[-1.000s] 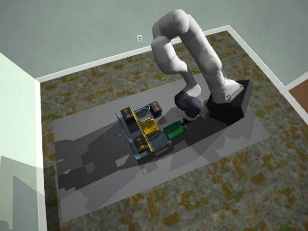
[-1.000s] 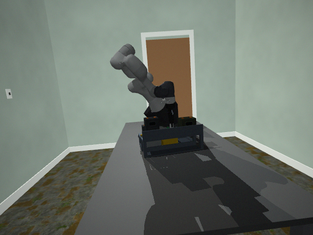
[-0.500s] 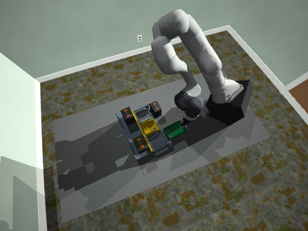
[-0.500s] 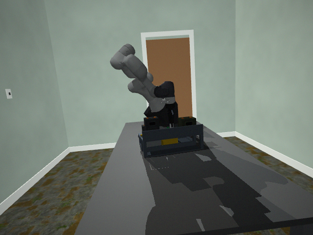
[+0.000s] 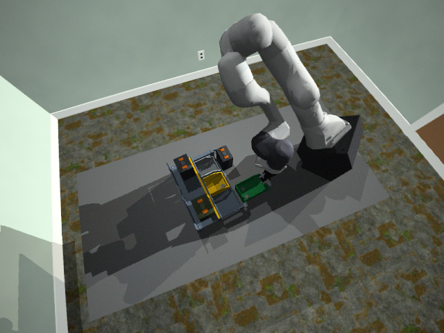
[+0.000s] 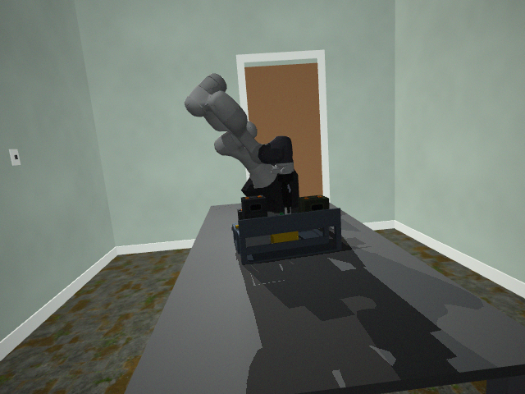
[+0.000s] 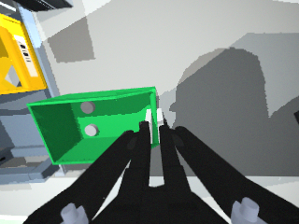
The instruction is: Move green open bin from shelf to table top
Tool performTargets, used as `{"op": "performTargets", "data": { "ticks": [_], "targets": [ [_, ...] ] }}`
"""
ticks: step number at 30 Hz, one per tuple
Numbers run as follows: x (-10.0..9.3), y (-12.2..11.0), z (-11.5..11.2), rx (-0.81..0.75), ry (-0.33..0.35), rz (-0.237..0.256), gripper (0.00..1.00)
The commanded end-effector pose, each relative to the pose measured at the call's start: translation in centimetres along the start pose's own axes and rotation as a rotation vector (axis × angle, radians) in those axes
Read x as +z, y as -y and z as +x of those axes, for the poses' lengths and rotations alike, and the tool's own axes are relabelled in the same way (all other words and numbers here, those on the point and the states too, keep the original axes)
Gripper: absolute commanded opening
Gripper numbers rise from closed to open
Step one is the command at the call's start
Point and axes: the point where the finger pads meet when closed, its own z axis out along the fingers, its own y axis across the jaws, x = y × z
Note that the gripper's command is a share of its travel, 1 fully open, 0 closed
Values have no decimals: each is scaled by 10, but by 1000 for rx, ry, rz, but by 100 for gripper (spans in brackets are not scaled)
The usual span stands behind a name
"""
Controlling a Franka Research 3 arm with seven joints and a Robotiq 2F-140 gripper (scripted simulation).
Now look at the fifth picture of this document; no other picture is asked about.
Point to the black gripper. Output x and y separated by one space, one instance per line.
264 177

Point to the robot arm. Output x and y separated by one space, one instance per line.
244 38

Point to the green bin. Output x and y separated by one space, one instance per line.
253 187

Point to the yellow open bin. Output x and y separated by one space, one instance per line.
213 183

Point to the grey open bin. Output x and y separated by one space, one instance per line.
213 168

